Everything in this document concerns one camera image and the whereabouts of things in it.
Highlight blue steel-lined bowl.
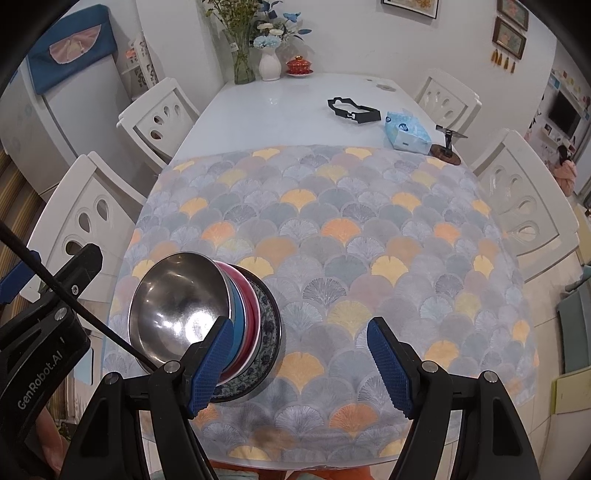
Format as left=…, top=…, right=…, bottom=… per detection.
left=222, top=272, right=247, bottom=370

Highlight small framed picture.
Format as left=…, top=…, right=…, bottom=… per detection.
left=496, top=0, right=529, bottom=31
left=492, top=16, right=527, bottom=60

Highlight blue floral ceramic plate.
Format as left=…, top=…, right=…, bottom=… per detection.
left=210, top=268, right=283, bottom=403

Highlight blue refrigerator cover cloth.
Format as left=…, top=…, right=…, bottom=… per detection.
left=25, top=4, right=117, bottom=95

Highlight blue tissue pack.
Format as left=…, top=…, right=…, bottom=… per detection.
left=383, top=110, right=432, bottom=152

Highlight white refrigerator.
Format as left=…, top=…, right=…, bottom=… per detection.
left=18, top=55, right=160, bottom=195

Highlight black cable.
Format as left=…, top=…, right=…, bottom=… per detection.
left=0, top=227, right=160, bottom=372

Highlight red steel-lined bowl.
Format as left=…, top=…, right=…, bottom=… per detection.
left=231, top=265, right=262, bottom=377

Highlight wall television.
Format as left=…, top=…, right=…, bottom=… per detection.
left=547, top=90, right=583, bottom=137

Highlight glass vase with green stems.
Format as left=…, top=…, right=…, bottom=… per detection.
left=203, top=0, right=259, bottom=85

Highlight white dining chair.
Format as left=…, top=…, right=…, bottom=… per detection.
left=413, top=68, right=481, bottom=134
left=28, top=152, right=148, bottom=287
left=468, top=128, right=580, bottom=282
left=117, top=76, right=201, bottom=174

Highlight person's left forearm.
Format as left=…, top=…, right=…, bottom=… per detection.
left=34, top=408, right=70, bottom=478

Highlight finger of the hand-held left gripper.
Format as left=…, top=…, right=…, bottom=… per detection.
left=0, top=243, right=103, bottom=324

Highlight fan-pattern table mat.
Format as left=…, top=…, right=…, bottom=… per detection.
left=102, top=145, right=539, bottom=462

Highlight large framed picture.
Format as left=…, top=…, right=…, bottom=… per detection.
left=381, top=0, right=439, bottom=20

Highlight red lidded tea cup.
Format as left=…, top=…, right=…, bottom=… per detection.
left=285, top=55, right=315, bottom=78

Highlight pink steel-lined bowl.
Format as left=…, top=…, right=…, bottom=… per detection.
left=128, top=251, right=236, bottom=365

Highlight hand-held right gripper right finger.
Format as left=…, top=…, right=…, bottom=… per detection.
left=367, top=316, right=541, bottom=480

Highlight yellow tassel ornaments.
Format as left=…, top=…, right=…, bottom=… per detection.
left=489, top=46, right=518, bottom=75

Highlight wooden base phone stand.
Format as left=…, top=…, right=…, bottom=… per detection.
left=429, top=124, right=468, bottom=166

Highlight white vase with flowers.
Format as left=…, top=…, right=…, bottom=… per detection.
left=252, top=0, right=312, bottom=82

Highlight black plastic bracket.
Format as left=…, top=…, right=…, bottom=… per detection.
left=327, top=97, right=383, bottom=124

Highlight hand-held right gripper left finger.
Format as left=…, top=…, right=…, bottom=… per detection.
left=62, top=316, right=234, bottom=480

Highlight white storage rack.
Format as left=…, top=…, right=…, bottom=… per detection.
left=121, top=37, right=160, bottom=100

